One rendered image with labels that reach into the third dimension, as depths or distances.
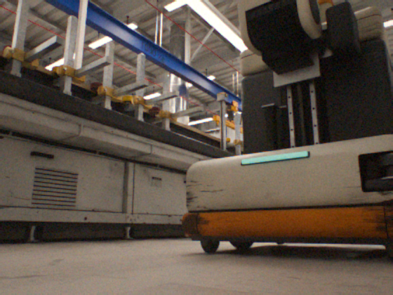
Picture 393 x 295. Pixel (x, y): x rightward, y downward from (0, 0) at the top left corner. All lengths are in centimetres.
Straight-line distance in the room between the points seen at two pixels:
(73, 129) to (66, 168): 30
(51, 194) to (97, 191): 30
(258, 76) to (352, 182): 69
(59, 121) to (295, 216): 123
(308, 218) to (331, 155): 16
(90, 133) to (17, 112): 38
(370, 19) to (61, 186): 161
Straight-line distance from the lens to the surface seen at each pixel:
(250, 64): 141
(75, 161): 200
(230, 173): 93
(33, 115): 165
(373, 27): 130
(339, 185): 82
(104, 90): 188
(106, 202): 211
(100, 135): 184
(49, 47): 152
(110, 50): 201
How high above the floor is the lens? 7
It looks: 13 degrees up
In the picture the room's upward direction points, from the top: straight up
